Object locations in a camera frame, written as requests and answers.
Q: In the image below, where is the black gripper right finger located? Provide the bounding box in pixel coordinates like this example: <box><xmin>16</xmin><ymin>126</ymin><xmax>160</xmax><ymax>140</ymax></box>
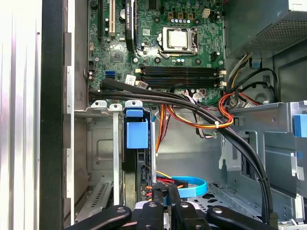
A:
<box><xmin>167</xmin><ymin>184</ymin><xmax>277</xmax><ymax>230</ymax></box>

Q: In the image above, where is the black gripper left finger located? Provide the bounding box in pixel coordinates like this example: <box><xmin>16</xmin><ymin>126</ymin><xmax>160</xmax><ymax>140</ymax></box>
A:
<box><xmin>64</xmin><ymin>183</ymin><xmax>166</xmax><ymax>230</ymax></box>

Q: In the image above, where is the hard disk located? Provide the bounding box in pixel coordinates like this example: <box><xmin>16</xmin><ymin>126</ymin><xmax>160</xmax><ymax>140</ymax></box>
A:
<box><xmin>122</xmin><ymin>109</ymin><xmax>156</xmax><ymax>209</ymax></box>

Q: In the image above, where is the metal disk bay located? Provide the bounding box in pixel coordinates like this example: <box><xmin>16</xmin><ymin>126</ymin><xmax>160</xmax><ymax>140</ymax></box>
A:
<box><xmin>74</xmin><ymin>100</ymin><xmax>156</xmax><ymax>216</ymax></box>

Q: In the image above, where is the metal drive cage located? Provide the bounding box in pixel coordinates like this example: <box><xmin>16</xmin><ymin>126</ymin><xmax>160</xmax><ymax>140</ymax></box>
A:
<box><xmin>219</xmin><ymin>100</ymin><xmax>307</xmax><ymax>216</ymax></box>

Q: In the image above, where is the black open PC case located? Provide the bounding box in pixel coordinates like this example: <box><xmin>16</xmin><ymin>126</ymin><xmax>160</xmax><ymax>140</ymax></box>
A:
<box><xmin>40</xmin><ymin>0</ymin><xmax>307</xmax><ymax>230</ymax></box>

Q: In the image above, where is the blue plastic drive latch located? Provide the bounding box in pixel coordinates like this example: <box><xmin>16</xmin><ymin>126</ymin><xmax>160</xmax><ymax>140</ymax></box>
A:
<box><xmin>292</xmin><ymin>114</ymin><xmax>307</xmax><ymax>138</ymax></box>

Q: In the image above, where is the green motherboard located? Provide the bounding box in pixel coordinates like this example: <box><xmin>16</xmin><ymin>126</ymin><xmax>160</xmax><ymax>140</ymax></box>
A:
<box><xmin>87</xmin><ymin>0</ymin><xmax>226</xmax><ymax>106</ymax></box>

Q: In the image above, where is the silver CPU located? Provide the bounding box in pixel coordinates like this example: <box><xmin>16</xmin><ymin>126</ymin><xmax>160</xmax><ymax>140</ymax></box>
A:
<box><xmin>167</xmin><ymin>30</ymin><xmax>189</xmax><ymax>48</ymax></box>

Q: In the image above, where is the CPU socket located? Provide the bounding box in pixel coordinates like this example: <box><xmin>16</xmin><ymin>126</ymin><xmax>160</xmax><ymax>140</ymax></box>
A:
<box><xmin>157</xmin><ymin>26</ymin><xmax>200</xmax><ymax>59</ymax></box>

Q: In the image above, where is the black graphics card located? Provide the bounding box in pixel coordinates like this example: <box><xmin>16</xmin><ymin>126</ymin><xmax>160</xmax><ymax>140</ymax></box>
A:
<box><xmin>124</xmin><ymin>0</ymin><xmax>138</xmax><ymax>52</ymax></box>

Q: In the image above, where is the white expansion slot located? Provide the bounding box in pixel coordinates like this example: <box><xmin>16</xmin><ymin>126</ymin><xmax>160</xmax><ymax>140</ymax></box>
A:
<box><xmin>109</xmin><ymin>0</ymin><xmax>116</xmax><ymax>34</ymax></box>

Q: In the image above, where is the black expansion slot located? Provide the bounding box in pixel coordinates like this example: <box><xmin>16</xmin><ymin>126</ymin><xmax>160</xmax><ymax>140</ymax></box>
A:
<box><xmin>97</xmin><ymin>0</ymin><xmax>104</xmax><ymax>41</ymax></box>

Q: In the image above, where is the grey power supply unit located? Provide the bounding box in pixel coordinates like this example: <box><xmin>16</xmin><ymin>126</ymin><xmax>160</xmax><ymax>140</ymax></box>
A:
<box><xmin>224</xmin><ymin>0</ymin><xmax>307</xmax><ymax>59</ymax></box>

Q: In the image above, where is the blue data wire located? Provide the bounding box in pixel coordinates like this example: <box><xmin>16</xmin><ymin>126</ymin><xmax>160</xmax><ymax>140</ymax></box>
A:
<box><xmin>163</xmin><ymin>176</ymin><xmax>207</xmax><ymax>207</ymax></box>

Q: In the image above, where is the power wire with black plug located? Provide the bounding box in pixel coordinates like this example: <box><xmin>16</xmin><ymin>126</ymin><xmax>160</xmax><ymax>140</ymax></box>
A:
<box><xmin>145</xmin><ymin>170</ymin><xmax>177</xmax><ymax>201</ymax></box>

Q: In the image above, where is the orange yellow wire bundle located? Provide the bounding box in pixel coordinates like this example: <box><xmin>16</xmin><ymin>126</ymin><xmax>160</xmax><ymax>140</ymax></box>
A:
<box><xmin>153</xmin><ymin>92</ymin><xmax>261</xmax><ymax>158</ymax></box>

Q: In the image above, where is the black cable bundle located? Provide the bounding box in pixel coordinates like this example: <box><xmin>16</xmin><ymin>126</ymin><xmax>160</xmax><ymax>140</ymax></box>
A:
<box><xmin>88</xmin><ymin>79</ymin><xmax>279</xmax><ymax>226</ymax></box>

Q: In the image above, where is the black looped power cable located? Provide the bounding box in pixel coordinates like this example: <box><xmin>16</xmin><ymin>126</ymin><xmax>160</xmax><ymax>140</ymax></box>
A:
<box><xmin>225</xmin><ymin>68</ymin><xmax>280</xmax><ymax>104</ymax></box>

